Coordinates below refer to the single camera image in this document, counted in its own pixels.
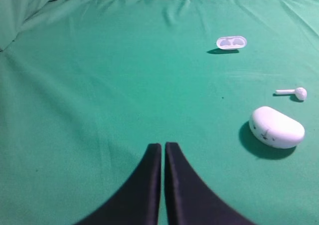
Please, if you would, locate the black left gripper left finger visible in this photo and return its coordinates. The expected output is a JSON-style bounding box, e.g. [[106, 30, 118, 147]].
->
[[77, 143, 161, 225]]

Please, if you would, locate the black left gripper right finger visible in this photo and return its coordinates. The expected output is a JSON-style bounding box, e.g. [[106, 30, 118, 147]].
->
[[164, 142, 253, 225]]

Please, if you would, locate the white earbud case lid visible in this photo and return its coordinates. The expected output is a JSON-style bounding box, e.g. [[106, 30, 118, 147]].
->
[[249, 106, 305, 149]]

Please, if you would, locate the white bluetooth earbud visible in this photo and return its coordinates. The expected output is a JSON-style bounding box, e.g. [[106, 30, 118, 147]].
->
[[275, 87, 308, 101]]

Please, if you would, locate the green table cloth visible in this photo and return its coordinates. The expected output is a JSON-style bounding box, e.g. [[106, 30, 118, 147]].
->
[[0, 0, 319, 225]]

